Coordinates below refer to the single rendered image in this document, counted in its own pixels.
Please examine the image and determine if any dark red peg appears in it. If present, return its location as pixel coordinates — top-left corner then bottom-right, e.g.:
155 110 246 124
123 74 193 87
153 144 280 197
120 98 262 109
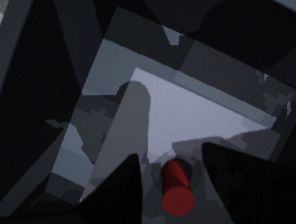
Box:
161 158 195 216

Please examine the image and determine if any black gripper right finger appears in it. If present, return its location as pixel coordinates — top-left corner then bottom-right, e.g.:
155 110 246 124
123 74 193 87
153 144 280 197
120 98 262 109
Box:
201 142 296 224

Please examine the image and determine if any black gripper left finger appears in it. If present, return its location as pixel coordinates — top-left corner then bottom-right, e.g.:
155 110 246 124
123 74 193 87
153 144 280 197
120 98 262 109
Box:
0 154 143 224

